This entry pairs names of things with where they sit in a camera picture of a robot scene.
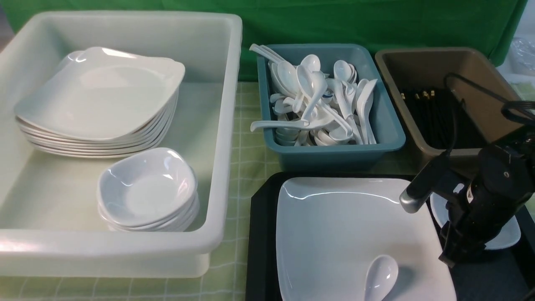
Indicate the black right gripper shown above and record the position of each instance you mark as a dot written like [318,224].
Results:
[477,209]

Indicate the white small bowl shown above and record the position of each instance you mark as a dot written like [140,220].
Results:
[508,236]

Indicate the white ceramic soup spoon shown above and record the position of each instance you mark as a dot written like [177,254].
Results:
[381,277]

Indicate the large white square plate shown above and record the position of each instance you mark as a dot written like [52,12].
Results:
[329,230]

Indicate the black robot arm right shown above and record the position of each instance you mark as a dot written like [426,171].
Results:
[527,151]

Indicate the pile of black chopsticks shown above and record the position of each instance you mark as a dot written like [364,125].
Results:
[435,110]

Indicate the black serving tray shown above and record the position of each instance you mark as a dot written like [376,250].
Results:
[506,275]

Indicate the green backdrop cloth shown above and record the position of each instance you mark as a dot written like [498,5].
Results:
[485,25]

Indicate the teal plastic cutlery bin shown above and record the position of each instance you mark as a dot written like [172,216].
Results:
[384,121]

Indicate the pile of white soup spoons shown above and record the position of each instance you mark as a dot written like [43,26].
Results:
[314,108]

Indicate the green checkered tablecloth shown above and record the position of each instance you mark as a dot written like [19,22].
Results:
[251,164]

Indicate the stack of small white bowls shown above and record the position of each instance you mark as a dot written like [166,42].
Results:
[155,190]

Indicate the stack of white square plates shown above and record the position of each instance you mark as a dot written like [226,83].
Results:
[102,103]

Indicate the large white plastic tub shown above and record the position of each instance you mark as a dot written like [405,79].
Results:
[50,226]

